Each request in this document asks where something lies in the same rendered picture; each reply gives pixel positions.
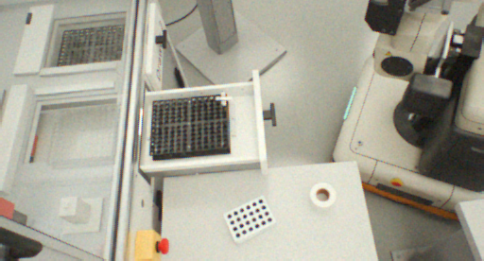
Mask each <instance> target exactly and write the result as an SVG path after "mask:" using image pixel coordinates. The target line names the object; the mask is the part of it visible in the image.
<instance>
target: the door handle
mask: <svg viewBox="0 0 484 261"><path fill-rule="evenodd" d="M0 244H2V245H4V246H7V247H6V248H5V251H4V257H5V259H6V261H18V260H19V259H24V258H32V257H35V256H36V255H37V254H39V253H40V252H41V251H42V250H43V244H42V243H40V242H39V241H37V240H35V239H31V238H29V237H27V236H25V235H20V234H17V233H16V232H13V231H10V230H8V229H6V228H2V227H0Z"/></svg>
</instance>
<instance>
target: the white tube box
mask: <svg viewBox="0 0 484 261"><path fill-rule="evenodd" d="M223 216H224V218H225V220H226V222H227V223H228V227H229V229H230V231H231V233H232V236H233V239H234V241H235V244H236V245H238V244H239V243H243V242H245V241H247V240H248V239H251V238H253V237H255V236H256V235H260V234H261V233H263V232H265V231H267V230H269V229H270V228H273V227H276V226H277V220H276V219H275V217H274V215H273V214H272V212H271V210H270V208H269V207H268V203H267V201H266V200H265V197H264V196H261V197H258V198H257V199H255V200H250V201H249V202H247V203H246V204H243V205H241V206H239V207H238V208H234V209H233V210H232V211H230V212H227V213H225V214H224V215H223Z"/></svg>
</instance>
